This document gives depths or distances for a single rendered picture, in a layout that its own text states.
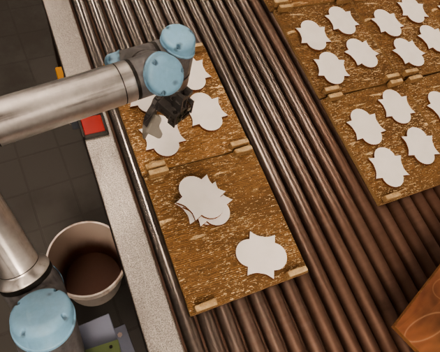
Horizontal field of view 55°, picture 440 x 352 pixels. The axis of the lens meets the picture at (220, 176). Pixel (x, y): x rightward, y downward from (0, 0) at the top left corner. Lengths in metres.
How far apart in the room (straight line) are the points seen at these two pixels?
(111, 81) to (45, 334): 0.48
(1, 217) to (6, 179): 1.39
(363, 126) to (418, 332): 0.67
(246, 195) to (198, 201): 0.16
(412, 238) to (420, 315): 0.30
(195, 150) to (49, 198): 1.13
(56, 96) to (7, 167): 1.63
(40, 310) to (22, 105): 0.40
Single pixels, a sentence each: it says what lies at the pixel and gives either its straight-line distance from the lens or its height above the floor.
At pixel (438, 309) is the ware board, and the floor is 1.04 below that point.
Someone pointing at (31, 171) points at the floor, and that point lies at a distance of 2.31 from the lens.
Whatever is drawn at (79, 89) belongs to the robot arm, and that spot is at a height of 1.44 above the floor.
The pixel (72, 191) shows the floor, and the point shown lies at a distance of 2.24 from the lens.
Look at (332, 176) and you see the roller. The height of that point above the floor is 0.92.
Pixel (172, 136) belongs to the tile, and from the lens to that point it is 1.27.
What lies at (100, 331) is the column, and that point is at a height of 0.87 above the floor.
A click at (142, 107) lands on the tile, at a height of 0.95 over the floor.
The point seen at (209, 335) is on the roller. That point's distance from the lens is 1.14.
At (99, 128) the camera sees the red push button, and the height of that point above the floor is 0.93.
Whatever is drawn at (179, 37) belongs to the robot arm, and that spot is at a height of 1.37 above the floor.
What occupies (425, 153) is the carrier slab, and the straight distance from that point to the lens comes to 1.58.
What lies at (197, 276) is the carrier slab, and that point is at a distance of 1.13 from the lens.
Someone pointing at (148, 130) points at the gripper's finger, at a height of 1.06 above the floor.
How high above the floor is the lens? 2.03
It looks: 62 degrees down
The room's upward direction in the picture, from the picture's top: 24 degrees clockwise
